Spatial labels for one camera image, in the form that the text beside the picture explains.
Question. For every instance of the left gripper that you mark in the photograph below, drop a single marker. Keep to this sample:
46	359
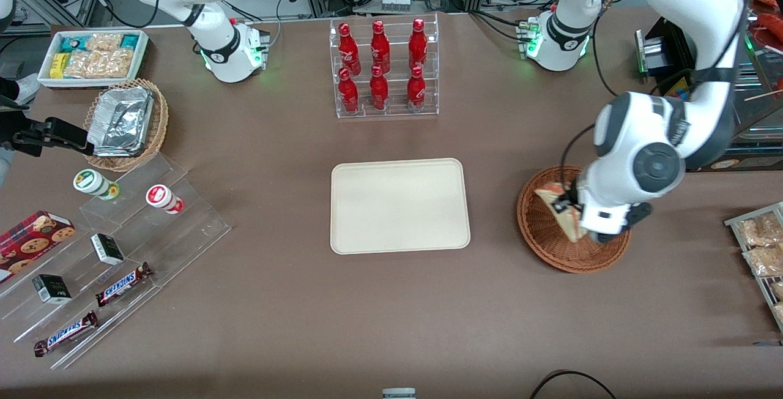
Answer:
573	199

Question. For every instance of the triangle sandwich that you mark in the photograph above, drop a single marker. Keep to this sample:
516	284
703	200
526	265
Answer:
572	226

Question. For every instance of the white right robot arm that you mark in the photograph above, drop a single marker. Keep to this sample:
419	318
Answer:
211	32

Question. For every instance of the brown wicker basket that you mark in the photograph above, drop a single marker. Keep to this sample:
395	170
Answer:
544	234

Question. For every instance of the light wicker basket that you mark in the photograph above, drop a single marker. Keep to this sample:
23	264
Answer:
158	123

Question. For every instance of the beige plastic tray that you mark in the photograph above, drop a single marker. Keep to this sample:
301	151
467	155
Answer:
400	206

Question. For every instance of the green lid white cup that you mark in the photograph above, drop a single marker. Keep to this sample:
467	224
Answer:
92	182

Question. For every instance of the aluminium foil container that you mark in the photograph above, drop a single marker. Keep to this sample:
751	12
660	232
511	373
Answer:
121	120

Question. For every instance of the white shoe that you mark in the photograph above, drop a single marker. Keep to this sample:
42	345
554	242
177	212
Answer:
29	87

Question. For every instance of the yellow snack packet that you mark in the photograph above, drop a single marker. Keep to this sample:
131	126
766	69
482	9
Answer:
57	65

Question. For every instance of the clear bag of crackers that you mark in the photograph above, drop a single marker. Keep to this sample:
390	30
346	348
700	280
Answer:
104	42
98	64

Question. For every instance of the teal snack packet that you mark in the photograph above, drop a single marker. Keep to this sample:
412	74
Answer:
129	41
72	44

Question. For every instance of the white plastic snack bin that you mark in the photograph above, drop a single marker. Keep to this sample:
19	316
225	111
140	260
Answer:
139	59

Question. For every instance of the red cookie box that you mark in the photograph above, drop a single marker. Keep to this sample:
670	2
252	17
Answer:
30	240

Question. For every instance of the red lid white cup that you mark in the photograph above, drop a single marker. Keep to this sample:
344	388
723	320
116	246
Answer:
162	197

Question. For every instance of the small black carton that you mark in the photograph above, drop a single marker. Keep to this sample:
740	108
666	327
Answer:
107	249
51	289

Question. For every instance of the clear acrylic step display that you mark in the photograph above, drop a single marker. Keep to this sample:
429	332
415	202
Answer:
177	234

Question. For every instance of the Snickers chocolate bar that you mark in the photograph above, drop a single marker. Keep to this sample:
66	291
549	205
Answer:
66	333
122	284

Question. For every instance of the yellow red button box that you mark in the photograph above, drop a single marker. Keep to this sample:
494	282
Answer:
679	88

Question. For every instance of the grey metal box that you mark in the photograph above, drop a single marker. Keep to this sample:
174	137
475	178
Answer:
649	56

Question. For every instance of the red cola bottle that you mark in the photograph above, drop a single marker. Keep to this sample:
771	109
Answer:
416	90
418	47
348	94
378	92
380	49
348	50

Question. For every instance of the clear bag of pastries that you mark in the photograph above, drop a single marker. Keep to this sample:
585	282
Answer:
758	231
764	261
779	312
778	290

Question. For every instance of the clear acrylic bottle rack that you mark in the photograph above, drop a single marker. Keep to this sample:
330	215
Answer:
394	108

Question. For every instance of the small grey device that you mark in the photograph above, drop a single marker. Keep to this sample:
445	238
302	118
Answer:
399	393

